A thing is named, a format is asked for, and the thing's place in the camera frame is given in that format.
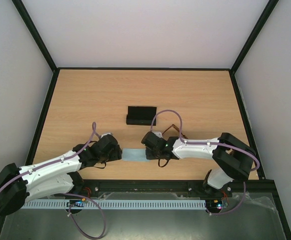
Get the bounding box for metal plate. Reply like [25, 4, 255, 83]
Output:
[0, 193, 285, 240]

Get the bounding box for blue cleaning cloth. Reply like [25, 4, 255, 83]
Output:
[121, 148, 149, 162]

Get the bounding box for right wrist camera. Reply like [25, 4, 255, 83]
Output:
[152, 131, 163, 138]

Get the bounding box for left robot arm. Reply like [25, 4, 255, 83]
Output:
[0, 134, 123, 216]

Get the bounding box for brown sunglasses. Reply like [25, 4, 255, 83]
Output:
[162, 124, 188, 139]

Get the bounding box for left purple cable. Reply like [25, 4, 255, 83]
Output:
[0, 121, 108, 238]

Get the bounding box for light blue cable duct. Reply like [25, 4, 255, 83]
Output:
[22, 199, 206, 210]

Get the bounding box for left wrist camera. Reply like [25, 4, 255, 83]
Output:
[100, 132, 113, 138]

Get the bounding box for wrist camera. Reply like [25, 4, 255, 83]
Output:
[100, 132, 113, 138]
[152, 131, 163, 138]

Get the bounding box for black aluminium frame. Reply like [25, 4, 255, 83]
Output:
[0, 0, 291, 240]

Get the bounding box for black mounting rail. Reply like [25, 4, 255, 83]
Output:
[70, 179, 278, 200]

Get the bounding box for black glasses case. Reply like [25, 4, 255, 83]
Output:
[126, 106, 157, 126]

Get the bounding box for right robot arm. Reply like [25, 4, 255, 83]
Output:
[141, 131, 260, 197]

